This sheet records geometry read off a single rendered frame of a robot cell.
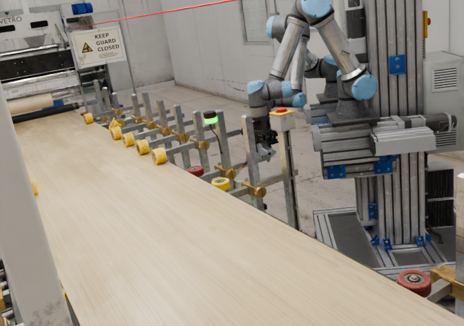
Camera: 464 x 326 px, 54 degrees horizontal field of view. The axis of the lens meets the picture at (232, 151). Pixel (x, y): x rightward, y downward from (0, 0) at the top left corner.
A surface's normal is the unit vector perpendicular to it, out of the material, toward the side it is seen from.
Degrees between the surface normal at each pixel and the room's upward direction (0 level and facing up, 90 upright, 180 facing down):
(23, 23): 90
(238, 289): 0
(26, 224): 90
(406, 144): 90
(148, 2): 90
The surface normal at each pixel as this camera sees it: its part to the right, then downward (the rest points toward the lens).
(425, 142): -0.07, 0.31
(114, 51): 0.51, 0.19
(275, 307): -0.14, -0.94
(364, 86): 0.18, 0.39
